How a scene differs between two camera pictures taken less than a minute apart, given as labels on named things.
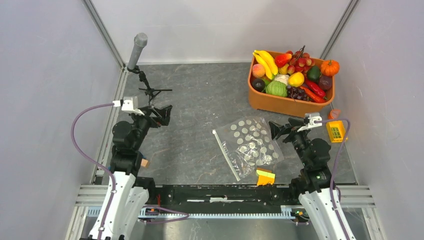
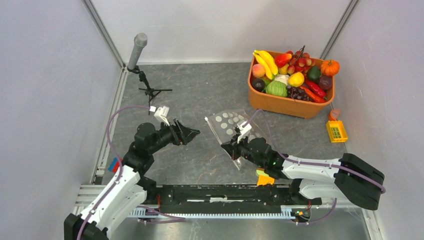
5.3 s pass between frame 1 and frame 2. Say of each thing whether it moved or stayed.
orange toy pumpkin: stayed
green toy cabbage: stayed
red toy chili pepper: stayed
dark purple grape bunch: stayed
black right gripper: moved
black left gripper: moved
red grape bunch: stayed
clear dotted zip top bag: moved
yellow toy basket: stayed
